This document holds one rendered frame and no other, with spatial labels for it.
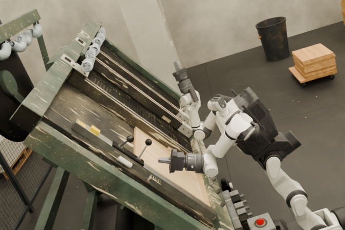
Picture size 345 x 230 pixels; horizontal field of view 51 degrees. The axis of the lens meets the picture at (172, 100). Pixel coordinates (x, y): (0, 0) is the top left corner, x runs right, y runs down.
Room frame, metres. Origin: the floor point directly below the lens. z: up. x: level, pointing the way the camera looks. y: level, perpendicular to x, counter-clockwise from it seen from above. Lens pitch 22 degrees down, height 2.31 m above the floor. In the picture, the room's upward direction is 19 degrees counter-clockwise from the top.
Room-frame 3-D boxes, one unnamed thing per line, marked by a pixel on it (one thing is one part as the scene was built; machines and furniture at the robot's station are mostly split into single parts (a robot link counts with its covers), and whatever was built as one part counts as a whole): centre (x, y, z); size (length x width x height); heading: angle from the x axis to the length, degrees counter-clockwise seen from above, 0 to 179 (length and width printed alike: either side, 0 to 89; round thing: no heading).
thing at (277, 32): (6.13, -2.05, 0.33); 0.54 x 0.54 x 0.65
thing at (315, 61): (4.81, -2.06, 0.20); 0.61 x 0.51 x 0.40; 172
